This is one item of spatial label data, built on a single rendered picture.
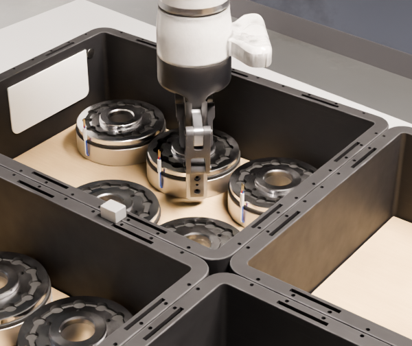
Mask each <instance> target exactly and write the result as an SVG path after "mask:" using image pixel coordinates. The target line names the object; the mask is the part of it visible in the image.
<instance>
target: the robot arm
mask: <svg viewBox="0 0 412 346"><path fill-rule="evenodd" d="M229 3H230V0H158V11H157V23H156V36H157V78H158V81H159V84H160V85H161V86H162V87H163V88H164V89H166V90H168V91H169V92H172V93H175V107H176V118H177V121H178V125H179V143H180V146H181V147H182V148H183V150H184V151H185V162H183V166H184V167H185V171H186V196H187V199H189V200H201V199H206V197H207V174H210V170H211V165H210V154H211V147H212V145H213V119H214V118H215V106H214V102H213V93H215V92H219V91H221V90H223V89H224V88H225V87H226V86H227V85H228V84H229V83H230V80H231V57H234V58H236V59H237V60H239V61H240V62H242V63H244V64H245V65H247V66H249V67H254V68H262V67H268V66H269V65H271V61H272V47H271V43H270V40H269V37H268V34H267V31H266V26H265V24H264V20H263V18H262V17H261V16H260V15H259V14H245V15H243V16H241V17H240V18H239V19H238V20H237V21H235V22H233V23H232V22H231V13H230V4H229ZM194 158H201V159H194Z"/></svg>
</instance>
